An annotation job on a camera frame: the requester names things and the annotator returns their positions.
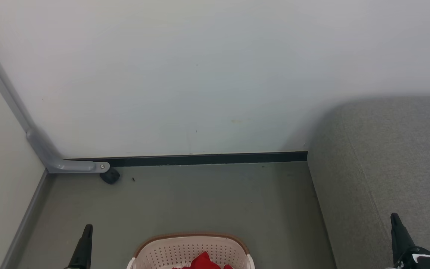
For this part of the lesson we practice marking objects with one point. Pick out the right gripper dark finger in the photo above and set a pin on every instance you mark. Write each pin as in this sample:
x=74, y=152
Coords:
x=399, y=237

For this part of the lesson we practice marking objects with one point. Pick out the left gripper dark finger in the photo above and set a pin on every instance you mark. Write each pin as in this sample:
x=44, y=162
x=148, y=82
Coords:
x=83, y=248

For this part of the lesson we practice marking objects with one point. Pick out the grey metal frame leg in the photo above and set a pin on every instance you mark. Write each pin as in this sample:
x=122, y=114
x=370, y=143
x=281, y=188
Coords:
x=40, y=146

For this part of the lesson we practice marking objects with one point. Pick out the black caster wheel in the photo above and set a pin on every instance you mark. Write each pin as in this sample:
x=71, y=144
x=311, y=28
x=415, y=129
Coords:
x=110, y=176

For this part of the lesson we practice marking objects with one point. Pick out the red garment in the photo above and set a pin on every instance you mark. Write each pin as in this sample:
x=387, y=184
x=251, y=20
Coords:
x=203, y=262

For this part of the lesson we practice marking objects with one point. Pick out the grey fabric sofa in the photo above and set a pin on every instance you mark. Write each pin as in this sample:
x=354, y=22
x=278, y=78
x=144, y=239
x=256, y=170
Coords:
x=386, y=157

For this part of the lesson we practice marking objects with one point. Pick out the cream perforated laundry basket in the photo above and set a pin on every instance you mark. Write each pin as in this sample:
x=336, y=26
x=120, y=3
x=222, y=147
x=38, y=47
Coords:
x=162, y=254

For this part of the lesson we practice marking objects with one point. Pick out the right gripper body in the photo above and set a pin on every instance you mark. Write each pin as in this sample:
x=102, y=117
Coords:
x=429, y=263

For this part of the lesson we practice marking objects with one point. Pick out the black baseboard strip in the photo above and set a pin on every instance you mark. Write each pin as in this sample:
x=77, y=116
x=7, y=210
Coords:
x=200, y=160

